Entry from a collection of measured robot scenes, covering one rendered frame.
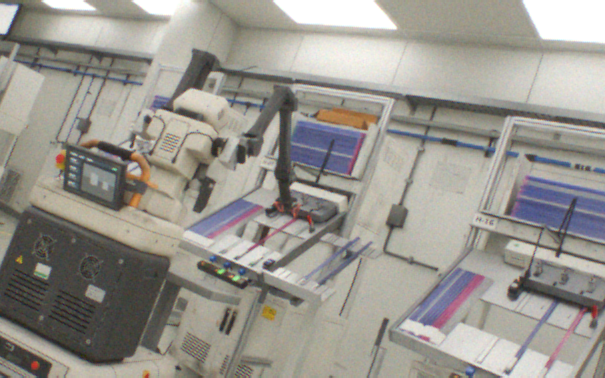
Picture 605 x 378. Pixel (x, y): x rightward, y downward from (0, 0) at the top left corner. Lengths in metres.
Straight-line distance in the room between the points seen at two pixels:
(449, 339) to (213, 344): 1.49
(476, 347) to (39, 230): 1.70
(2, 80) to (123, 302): 5.25
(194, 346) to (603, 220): 2.24
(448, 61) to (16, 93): 4.54
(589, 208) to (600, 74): 2.09
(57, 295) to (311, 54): 4.32
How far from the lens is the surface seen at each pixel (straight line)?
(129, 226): 2.19
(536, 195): 3.01
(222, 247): 3.32
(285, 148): 3.02
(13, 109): 7.34
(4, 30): 7.38
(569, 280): 2.83
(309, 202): 3.49
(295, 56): 6.25
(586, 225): 2.93
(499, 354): 2.53
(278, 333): 3.31
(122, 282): 2.17
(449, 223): 4.78
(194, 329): 3.69
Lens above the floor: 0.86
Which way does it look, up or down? 6 degrees up
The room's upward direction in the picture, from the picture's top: 21 degrees clockwise
